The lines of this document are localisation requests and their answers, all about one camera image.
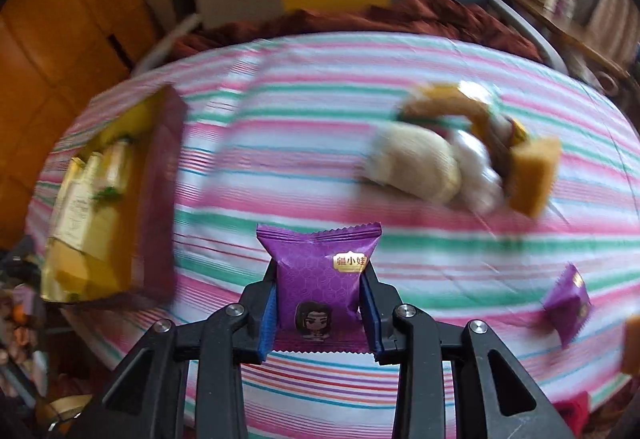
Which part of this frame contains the person's magenta clothing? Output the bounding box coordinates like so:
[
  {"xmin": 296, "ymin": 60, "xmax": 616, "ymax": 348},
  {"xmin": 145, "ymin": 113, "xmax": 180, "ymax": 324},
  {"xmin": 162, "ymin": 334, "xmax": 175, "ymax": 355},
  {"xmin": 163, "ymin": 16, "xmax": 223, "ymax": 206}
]
[{"xmin": 550, "ymin": 391, "xmax": 593, "ymax": 439}]

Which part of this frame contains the striped cloth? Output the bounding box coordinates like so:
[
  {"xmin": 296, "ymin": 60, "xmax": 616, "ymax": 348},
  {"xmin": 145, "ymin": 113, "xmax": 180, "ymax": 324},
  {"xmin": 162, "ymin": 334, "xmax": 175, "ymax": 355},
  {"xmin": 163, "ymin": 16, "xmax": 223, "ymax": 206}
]
[{"xmin": 30, "ymin": 31, "xmax": 640, "ymax": 430}]

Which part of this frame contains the pink curtain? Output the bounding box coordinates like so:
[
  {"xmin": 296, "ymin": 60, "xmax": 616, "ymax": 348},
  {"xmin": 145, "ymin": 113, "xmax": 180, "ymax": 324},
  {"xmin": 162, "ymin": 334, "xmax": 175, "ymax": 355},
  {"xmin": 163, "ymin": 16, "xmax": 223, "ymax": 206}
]
[{"xmin": 585, "ymin": 0, "xmax": 640, "ymax": 70}]

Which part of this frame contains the purple snack packet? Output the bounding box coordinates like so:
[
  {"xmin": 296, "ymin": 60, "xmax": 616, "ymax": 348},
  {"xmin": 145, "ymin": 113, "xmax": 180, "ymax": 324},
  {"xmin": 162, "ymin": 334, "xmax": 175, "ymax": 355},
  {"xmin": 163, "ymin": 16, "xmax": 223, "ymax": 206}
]
[
  {"xmin": 256, "ymin": 221, "xmax": 383, "ymax": 354},
  {"xmin": 542, "ymin": 264, "xmax": 592, "ymax": 350}
]

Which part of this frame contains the snack bar packet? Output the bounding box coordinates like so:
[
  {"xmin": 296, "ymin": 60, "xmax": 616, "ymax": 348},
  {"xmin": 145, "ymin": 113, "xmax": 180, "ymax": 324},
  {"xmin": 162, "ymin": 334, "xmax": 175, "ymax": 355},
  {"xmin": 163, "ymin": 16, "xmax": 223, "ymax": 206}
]
[
  {"xmin": 85, "ymin": 146, "xmax": 126, "ymax": 212},
  {"xmin": 112, "ymin": 131, "xmax": 151, "ymax": 200}
]

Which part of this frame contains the clear plastic bag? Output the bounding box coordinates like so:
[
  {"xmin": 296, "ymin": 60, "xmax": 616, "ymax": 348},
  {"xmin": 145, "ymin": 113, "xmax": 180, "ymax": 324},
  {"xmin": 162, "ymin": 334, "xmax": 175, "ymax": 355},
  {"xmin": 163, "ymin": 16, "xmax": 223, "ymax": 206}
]
[{"xmin": 450, "ymin": 129, "xmax": 506, "ymax": 214}]

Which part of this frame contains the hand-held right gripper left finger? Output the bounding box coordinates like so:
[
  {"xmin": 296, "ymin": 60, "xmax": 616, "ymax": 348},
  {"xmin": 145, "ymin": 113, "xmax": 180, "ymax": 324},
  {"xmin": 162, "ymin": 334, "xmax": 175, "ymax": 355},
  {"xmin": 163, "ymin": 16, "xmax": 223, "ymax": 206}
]
[{"xmin": 67, "ymin": 263, "xmax": 278, "ymax": 439}]

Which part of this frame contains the yellow sponge cloth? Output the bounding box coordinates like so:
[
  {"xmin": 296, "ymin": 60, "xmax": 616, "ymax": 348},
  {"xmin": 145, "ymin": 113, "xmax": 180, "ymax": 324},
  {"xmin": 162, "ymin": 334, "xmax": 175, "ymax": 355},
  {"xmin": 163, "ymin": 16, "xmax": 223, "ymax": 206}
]
[
  {"xmin": 621, "ymin": 314, "xmax": 640, "ymax": 377},
  {"xmin": 507, "ymin": 136, "xmax": 563, "ymax": 220}
]

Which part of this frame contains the wooden wardrobe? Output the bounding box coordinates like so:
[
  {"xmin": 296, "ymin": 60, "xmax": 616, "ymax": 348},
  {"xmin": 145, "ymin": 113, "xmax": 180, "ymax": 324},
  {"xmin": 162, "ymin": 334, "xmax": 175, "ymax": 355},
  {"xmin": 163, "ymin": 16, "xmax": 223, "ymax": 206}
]
[{"xmin": 0, "ymin": 0, "xmax": 161, "ymax": 250}]

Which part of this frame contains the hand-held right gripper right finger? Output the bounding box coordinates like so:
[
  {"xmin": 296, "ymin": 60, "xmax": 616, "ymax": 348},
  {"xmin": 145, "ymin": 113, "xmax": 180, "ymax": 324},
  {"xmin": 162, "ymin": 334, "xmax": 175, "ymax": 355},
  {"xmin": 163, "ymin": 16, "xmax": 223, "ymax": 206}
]
[{"xmin": 359, "ymin": 264, "xmax": 576, "ymax": 439}]

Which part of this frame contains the dark red cloth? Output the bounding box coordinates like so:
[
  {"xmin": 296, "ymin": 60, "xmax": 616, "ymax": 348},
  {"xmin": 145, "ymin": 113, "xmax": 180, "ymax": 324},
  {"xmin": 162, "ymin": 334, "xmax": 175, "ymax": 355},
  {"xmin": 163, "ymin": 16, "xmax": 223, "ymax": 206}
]
[{"xmin": 172, "ymin": 0, "xmax": 543, "ymax": 62}]

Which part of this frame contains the gold box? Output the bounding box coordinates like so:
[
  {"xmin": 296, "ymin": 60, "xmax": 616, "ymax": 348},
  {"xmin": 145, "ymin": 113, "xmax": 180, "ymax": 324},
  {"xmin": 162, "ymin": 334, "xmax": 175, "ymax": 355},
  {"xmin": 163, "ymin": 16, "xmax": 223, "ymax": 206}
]
[{"xmin": 40, "ymin": 84, "xmax": 188, "ymax": 305}]

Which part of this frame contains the white towel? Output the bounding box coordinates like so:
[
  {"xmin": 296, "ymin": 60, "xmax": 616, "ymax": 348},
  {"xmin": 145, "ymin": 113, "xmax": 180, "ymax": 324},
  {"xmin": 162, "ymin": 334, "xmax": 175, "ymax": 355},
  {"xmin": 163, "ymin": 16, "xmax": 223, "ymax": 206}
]
[{"xmin": 362, "ymin": 121, "xmax": 463, "ymax": 204}]

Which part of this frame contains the cluttered wooden desk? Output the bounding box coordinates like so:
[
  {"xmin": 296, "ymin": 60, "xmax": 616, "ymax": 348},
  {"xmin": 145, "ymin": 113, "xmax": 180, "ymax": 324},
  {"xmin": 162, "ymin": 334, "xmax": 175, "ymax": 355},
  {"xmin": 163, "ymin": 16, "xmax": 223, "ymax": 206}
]
[{"xmin": 492, "ymin": 0, "xmax": 640, "ymax": 94}]

